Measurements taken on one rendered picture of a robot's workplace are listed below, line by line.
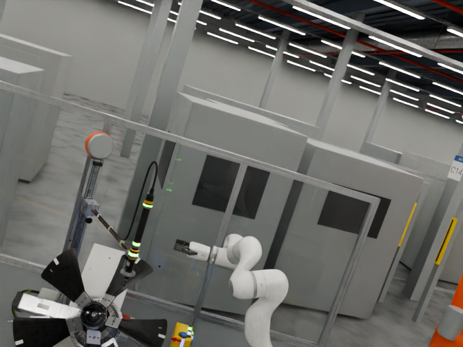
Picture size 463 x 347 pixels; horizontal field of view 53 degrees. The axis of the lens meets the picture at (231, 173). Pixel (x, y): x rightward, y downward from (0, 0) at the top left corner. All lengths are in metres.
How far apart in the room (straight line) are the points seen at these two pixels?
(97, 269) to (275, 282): 1.23
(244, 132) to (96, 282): 2.63
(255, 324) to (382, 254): 4.78
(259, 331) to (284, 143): 3.31
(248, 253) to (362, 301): 4.96
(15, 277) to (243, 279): 1.89
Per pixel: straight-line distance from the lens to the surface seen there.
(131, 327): 2.39
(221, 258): 2.18
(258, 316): 1.84
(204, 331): 3.19
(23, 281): 3.29
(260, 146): 4.87
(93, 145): 2.74
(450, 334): 5.34
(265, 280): 1.77
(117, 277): 2.48
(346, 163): 5.85
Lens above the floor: 2.39
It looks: 9 degrees down
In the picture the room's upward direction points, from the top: 18 degrees clockwise
